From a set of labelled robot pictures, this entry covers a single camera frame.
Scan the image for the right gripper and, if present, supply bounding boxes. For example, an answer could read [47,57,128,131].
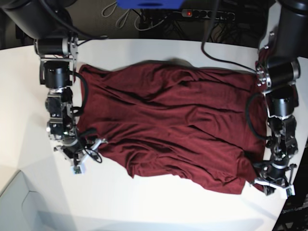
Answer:
[54,138,107,167]

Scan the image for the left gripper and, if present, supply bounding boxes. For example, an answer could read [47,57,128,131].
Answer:
[250,161,296,197]

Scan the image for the dark red t-shirt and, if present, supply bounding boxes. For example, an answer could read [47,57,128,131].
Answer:
[78,62,265,194]

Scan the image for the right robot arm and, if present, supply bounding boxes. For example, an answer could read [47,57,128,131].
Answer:
[0,0,105,175]

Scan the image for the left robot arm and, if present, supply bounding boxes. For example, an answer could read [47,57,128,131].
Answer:
[245,0,308,199]

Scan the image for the white bin corner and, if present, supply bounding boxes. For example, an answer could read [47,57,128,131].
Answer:
[0,171,50,231]

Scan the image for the blue box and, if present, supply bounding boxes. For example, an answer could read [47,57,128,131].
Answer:
[116,0,184,9]

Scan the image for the black power strip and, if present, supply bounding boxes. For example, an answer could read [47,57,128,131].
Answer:
[181,9,236,21]

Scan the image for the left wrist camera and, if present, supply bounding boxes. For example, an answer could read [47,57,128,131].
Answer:
[285,185,295,198]

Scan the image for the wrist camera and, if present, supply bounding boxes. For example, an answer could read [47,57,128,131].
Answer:
[70,165,86,175]
[285,185,295,198]

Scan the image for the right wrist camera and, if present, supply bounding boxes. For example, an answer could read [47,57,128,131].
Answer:
[70,165,86,175]

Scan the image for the white cable loops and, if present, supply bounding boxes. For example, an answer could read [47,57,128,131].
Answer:
[101,2,169,31]

